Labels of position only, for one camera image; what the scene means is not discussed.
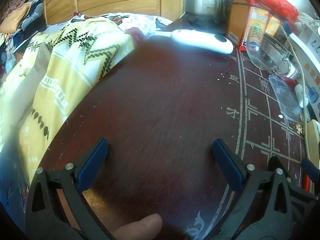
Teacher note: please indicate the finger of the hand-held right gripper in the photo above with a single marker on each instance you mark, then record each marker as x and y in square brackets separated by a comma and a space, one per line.
[310, 167]

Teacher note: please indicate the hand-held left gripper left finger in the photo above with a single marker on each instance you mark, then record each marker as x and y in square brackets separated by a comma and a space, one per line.
[92, 160]

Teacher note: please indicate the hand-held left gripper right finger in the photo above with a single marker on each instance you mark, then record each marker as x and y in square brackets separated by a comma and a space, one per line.
[227, 165]

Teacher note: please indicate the person's left hand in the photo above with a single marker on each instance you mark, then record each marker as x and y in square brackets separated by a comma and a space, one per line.
[142, 227]

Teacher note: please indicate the beige power strip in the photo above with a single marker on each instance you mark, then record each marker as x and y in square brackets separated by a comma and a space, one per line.
[313, 140]

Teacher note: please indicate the small white bottle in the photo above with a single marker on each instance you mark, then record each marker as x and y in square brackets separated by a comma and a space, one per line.
[301, 95]

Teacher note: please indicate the clear plastic lid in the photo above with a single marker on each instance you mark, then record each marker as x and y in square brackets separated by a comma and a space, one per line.
[285, 95]

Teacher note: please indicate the white printed carton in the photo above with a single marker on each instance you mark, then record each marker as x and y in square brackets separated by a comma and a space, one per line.
[312, 80]

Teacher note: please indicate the silver tin can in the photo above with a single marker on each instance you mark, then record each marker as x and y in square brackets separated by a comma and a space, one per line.
[287, 70]

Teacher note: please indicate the yellow patterned blanket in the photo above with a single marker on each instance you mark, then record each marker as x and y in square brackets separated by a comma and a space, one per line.
[75, 55]

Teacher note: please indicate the clear glass jar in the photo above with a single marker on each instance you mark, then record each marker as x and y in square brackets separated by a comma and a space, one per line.
[265, 52]

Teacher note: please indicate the white handheld device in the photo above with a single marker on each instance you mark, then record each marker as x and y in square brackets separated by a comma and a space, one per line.
[205, 40]

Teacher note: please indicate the large orange box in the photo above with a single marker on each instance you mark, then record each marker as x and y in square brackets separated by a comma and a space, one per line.
[242, 22]

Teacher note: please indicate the black round plate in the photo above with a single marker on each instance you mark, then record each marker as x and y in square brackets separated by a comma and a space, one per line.
[200, 22]

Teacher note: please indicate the floral bed sheet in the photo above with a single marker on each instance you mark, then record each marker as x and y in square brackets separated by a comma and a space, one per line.
[140, 21]

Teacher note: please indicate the small orange box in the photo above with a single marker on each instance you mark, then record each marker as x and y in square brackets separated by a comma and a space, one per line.
[272, 25]

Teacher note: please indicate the pile of clothes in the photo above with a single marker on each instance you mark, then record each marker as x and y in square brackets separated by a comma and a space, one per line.
[20, 17]

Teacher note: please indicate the wooden headboard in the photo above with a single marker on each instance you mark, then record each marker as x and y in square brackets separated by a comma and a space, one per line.
[112, 0]

